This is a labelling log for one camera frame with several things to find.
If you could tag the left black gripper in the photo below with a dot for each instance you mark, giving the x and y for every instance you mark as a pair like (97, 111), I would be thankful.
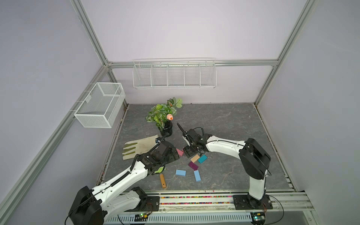
(171, 157)

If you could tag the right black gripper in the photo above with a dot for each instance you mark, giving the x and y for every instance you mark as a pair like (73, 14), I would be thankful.
(187, 151)

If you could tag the tan wooden block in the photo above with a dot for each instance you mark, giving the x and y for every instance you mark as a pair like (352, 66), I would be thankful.
(195, 158)

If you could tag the teal block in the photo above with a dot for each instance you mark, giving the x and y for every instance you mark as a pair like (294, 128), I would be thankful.
(202, 159)

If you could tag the light blue block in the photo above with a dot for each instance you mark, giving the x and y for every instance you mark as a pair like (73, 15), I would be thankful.
(180, 172)
(197, 176)

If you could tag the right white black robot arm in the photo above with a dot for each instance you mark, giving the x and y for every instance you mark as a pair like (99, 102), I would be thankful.
(253, 156)

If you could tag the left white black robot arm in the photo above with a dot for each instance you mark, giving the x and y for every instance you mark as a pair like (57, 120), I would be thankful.
(93, 206)

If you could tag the pink block left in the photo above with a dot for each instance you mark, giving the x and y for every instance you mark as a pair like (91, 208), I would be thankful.
(180, 152)

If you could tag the purple block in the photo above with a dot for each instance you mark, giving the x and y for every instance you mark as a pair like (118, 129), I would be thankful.
(193, 166)

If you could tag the beige garden glove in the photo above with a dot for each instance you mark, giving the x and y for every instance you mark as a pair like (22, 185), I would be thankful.
(140, 146)

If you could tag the green artificial plant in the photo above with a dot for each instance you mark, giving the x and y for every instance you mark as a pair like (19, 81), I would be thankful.
(163, 113)

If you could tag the green garden fork wooden handle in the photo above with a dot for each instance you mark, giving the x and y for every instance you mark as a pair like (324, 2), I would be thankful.
(161, 176)

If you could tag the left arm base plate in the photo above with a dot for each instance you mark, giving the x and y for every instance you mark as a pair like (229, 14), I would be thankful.
(150, 204)

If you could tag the white slotted cable duct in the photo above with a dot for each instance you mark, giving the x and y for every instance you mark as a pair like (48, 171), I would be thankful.
(181, 218)

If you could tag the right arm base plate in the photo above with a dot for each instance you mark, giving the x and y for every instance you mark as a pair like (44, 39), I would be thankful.
(246, 202)

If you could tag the white wire basket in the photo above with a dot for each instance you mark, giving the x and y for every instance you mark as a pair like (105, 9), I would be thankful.
(101, 106)

